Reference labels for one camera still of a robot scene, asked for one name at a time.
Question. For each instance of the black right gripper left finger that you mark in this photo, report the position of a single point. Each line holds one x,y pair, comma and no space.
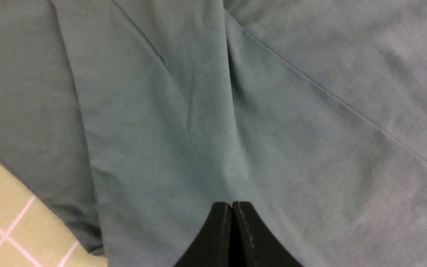
210,248

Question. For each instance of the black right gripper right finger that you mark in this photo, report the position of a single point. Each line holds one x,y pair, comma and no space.
253,244

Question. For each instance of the green long-sleeve shirt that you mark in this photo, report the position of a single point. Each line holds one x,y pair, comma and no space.
128,119

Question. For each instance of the green checkered tablecloth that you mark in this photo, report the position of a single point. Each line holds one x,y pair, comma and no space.
31,235

